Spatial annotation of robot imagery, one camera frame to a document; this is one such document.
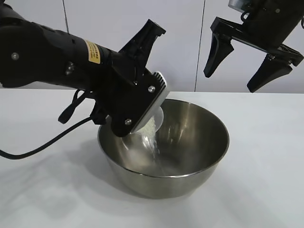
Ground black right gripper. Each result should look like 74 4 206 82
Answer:
203 0 304 94

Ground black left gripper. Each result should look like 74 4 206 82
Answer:
110 19 167 86

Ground stainless steel mixing bowl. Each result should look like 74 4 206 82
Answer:
97 99 230 199

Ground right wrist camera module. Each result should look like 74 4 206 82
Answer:
228 0 247 8

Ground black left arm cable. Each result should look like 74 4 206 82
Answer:
0 89 103 160

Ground white rice grains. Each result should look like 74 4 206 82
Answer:
133 118 164 171

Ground clear plastic measuring cup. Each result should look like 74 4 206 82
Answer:
128 106 165 143

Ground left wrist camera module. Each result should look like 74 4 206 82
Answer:
111 70 171 138

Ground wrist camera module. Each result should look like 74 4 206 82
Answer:
228 0 247 8
111 70 171 138

